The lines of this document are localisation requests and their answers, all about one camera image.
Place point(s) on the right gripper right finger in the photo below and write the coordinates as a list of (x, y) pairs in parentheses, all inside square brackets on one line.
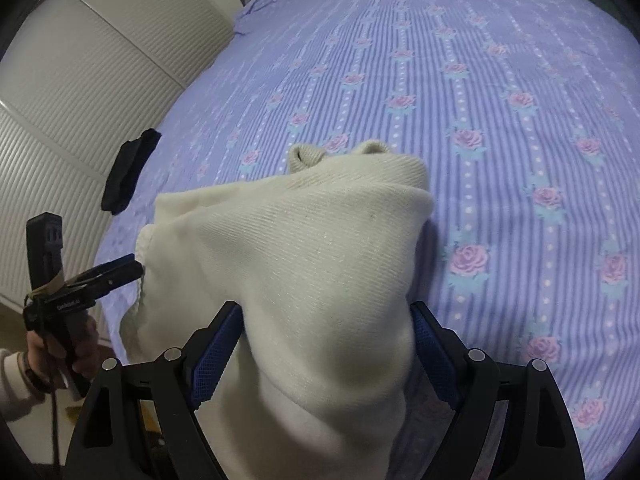
[(536, 438)]

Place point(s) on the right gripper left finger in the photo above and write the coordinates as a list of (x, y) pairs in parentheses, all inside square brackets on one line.
[(138, 421)]

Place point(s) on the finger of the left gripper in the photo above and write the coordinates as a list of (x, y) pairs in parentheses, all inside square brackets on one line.
[(103, 279)]

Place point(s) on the cream white pants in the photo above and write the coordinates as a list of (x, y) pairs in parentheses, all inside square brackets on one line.
[(321, 261)]

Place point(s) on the white sleeve left forearm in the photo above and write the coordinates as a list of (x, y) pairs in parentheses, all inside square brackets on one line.
[(17, 394)]

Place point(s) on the person's left hand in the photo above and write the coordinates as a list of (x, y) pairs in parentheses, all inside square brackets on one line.
[(43, 355)]

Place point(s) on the black folded garment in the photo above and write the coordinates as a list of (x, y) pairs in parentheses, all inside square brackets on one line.
[(125, 172)]

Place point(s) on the white slatted wardrobe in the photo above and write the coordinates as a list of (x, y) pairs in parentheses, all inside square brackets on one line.
[(80, 78)]

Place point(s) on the purple floral bed sheet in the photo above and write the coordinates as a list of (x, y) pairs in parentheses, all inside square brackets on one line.
[(526, 113)]

